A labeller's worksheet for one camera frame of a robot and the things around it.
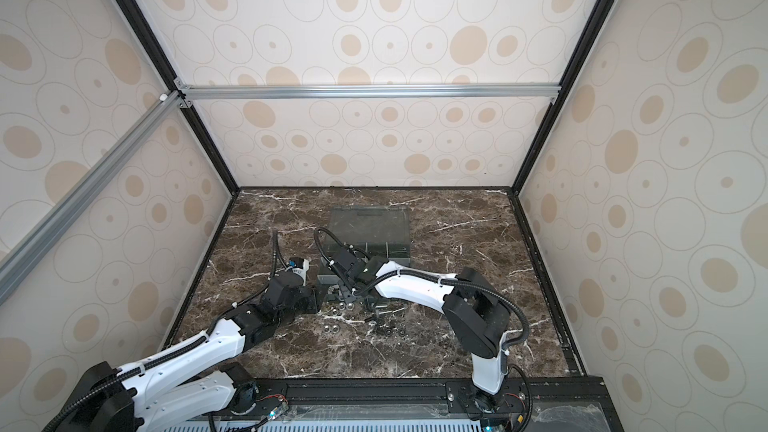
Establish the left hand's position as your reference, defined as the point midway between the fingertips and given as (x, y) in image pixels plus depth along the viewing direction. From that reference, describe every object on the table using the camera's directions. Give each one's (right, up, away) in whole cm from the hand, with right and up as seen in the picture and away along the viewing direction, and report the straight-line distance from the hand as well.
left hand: (330, 287), depth 83 cm
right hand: (+6, -1, +4) cm, 8 cm away
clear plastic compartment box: (+14, +14, +24) cm, 31 cm away
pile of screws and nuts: (+12, -10, +4) cm, 16 cm away
